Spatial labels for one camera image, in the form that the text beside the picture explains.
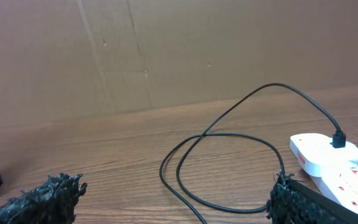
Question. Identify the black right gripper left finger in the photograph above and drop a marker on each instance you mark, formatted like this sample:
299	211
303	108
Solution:
53	202

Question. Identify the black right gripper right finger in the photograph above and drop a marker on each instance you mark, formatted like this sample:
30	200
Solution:
291	202

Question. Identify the white charger adapter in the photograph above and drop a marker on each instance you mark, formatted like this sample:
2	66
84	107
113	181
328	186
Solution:
316	154

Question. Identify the white power strip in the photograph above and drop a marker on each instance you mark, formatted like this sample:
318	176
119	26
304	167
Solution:
340	185

